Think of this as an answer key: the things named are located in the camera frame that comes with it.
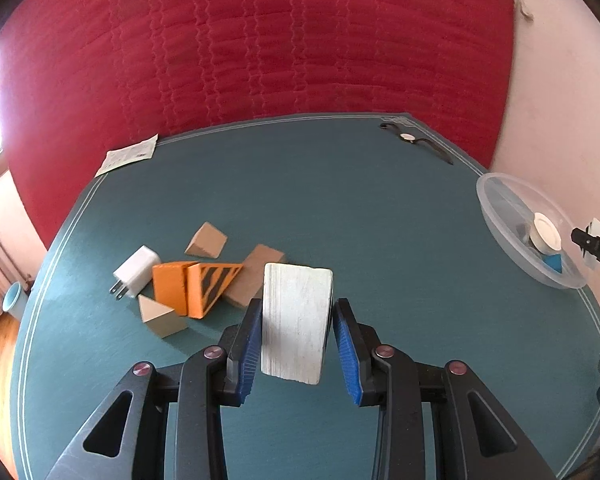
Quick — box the red quilted blanket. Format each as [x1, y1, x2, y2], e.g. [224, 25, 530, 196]
[0, 0, 518, 251]

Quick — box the white plug charger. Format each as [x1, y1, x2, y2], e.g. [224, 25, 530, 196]
[112, 245, 161, 301]

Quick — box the orange rectangular block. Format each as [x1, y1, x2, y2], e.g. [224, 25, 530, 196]
[152, 261, 198, 317]

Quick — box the black strap wristwatch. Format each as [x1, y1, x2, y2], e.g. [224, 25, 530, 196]
[379, 122, 454, 166]

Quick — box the orange black-striped wedge block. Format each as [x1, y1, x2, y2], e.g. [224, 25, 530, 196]
[186, 262, 244, 319]

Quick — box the tan wooden wedge block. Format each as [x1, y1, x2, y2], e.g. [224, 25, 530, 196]
[184, 222, 228, 261]

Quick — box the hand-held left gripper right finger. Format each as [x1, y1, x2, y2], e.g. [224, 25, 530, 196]
[333, 298, 563, 480]

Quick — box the white wooden block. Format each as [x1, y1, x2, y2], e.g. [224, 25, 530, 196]
[260, 262, 334, 386]

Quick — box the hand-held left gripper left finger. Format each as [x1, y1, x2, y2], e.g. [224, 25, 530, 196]
[45, 299, 263, 480]

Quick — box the brown flat wooden block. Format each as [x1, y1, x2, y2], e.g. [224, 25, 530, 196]
[223, 244, 286, 308]

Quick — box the clear plastic bowl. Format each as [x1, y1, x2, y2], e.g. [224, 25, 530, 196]
[475, 172, 592, 290]

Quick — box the white paper leaflet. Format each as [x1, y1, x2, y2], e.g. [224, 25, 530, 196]
[94, 134, 159, 178]

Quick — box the teal cup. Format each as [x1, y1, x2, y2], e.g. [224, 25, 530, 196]
[2, 281, 25, 320]

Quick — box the pale wooden triangular prism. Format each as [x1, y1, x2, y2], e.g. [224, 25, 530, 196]
[138, 294, 188, 339]

